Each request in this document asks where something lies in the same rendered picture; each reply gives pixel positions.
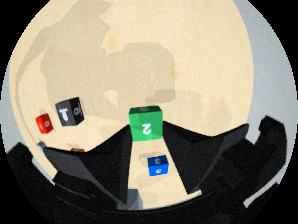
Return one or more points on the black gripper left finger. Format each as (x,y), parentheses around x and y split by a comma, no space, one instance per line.
(107,165)

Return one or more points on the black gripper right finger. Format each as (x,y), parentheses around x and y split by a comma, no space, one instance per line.
(194,154)

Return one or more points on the blue block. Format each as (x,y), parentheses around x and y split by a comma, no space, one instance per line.
(158,165)

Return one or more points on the green block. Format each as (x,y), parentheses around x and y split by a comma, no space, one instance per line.
(146,123)

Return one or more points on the red block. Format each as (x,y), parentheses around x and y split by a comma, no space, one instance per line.
(44,123)

